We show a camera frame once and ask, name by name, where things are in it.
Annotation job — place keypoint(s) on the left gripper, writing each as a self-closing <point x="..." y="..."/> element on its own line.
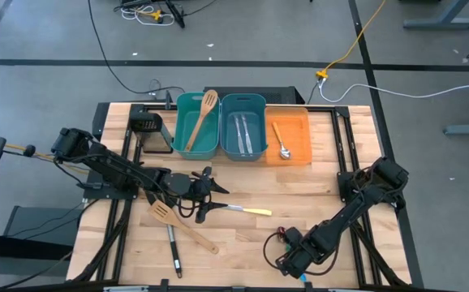
<point x="202" y="190"/>

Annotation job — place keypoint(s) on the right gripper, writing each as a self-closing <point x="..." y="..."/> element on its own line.
<point x="299" y="259"/>

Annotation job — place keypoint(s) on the wooden slotted turner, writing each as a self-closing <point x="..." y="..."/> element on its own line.
<point x="163" y="211"/>

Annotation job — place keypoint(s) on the silver table knife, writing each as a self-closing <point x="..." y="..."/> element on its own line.
<point x="238" y="134"/>
<point x="247" y="134"/>

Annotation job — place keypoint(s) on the black slotted spatula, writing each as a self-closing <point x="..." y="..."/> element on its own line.
<point x="174" y="251"/>

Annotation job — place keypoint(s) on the wooden slotted spoon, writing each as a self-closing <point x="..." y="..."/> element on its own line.
<point x="208" y="101"/>

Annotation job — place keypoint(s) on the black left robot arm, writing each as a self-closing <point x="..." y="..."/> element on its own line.
<point x="113" y="166"/>

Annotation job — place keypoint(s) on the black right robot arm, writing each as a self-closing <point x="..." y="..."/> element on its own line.
<point x="360" y="194"/>

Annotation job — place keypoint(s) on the dark blue plastic bin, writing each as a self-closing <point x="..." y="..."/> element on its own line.
<point x="230" y="138"/>

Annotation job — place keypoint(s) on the green plastic bin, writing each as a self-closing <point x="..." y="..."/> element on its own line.
<point x="202" y="138"/>

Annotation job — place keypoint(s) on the metal box grater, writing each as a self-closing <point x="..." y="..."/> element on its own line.
<point x="153" y="138"/>

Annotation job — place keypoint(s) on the translucent orange tray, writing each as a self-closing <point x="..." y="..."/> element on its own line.
<point x="299" y="136"/>

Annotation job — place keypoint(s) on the black computer case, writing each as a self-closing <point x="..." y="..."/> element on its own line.
<point x="279" y="95"/>

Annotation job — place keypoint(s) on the grey metal stand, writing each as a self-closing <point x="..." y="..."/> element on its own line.
<point x="35" y="221"/>

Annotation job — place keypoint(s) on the black power strip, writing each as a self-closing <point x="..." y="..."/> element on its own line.
<point x="175" y="14"/>

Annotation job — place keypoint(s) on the yellow rod black knob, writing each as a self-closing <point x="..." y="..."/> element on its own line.
<point x="28" y="150"/>

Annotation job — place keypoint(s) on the grey desk foot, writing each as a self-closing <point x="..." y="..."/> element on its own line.
<point x="467" y="130"/>

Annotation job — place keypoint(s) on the grey desk base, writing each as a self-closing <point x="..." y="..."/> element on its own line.
<point x="441" y="23"/>

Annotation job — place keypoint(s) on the black aluminium table frame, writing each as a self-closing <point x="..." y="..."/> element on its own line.
<point x="340" y="134"/>

